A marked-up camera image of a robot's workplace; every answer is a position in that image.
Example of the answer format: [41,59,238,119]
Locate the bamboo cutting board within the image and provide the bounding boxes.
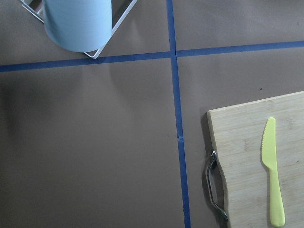
[207,92,304,228]

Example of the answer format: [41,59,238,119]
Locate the light blue cup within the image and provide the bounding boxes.
[43,0,112,52]

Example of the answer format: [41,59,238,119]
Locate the yellow plastic knife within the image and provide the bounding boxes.
[261,117,285,228]

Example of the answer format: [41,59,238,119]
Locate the white wire cup rack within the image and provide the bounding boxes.
[21,0,136,59]

